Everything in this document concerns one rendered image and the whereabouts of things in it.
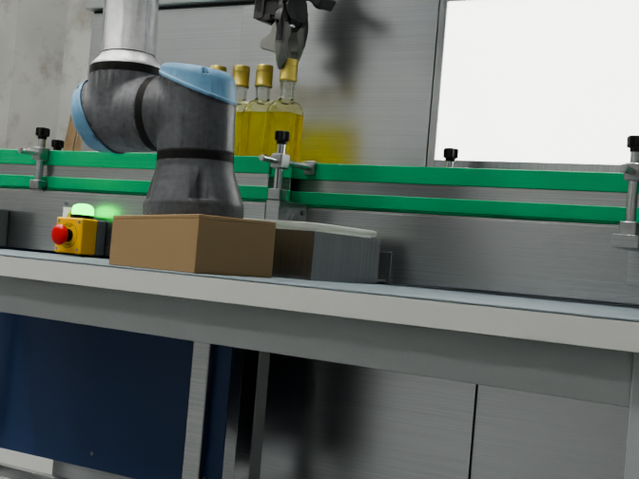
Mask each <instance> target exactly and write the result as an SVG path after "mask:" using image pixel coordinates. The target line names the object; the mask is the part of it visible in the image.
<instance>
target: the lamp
mask: <svg viewBox="0 0 639 479"><path fill-rule="evenodd" d="M70 217H71V218H79V219H90V220H94V209H93V207H92V206H90V205H89V204H84V203H78V204H75V205H73V206H72V209H71V214H70Z"/></svg>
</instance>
